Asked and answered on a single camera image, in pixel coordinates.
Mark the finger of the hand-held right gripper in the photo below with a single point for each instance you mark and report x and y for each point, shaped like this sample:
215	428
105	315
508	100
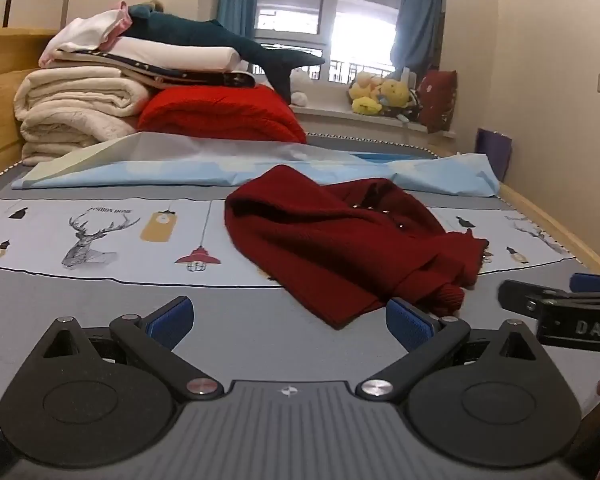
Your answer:
517	296
592	282

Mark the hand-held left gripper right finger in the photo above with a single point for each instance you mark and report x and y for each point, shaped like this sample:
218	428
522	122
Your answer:
407	327

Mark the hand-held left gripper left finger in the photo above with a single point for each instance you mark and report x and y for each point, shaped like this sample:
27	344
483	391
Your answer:
172	321

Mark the dark red knit sweater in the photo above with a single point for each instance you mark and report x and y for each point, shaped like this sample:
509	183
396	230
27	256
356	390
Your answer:
320	240

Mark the purple bag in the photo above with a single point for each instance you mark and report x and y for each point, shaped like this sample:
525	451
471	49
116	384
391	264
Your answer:
492	152

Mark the light blue cloth sheet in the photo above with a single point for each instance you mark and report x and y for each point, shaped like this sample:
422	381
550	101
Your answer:
180	165

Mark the folded red blanket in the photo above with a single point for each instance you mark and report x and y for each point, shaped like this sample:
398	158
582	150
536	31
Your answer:
220	115

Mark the red cushion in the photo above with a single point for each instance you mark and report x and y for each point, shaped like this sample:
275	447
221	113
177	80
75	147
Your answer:
436	100

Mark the yellow plush toy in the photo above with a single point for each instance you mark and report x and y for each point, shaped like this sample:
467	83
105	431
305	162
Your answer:
364	84
396	92
367	106

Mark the folded cream quilt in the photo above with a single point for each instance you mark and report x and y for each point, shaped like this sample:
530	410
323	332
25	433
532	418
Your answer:
75	105

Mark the white plush toy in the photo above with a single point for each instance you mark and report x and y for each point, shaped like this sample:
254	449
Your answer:
299	85

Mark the folded white blanket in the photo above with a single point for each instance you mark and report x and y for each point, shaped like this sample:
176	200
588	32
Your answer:
180	55

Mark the dark teal shark plush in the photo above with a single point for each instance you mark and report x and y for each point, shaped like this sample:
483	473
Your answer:
190	35

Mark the pink and white cloth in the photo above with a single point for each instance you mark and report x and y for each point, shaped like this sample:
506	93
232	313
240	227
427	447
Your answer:
90	30

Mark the window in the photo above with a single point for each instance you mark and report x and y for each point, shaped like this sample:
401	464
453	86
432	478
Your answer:
340	15

